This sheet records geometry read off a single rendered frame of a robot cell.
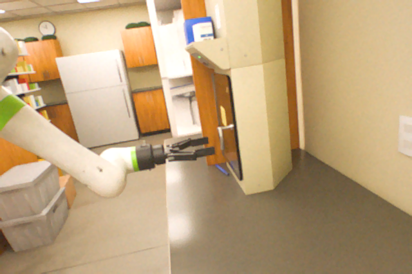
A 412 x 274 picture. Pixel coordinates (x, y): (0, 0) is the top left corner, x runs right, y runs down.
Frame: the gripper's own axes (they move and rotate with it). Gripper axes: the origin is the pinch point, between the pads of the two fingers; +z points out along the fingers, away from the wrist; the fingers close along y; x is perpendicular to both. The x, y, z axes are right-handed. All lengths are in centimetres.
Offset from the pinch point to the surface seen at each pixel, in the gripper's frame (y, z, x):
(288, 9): 31, 49, -46
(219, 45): -5.7, 7.6, -34.3
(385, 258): -49, 32, 20
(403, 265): -52, 34, 20
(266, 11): -1, 26, -43
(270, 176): -5.7, 20.8, 14.8
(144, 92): 495, -54, 22
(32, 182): 147, -137, 50
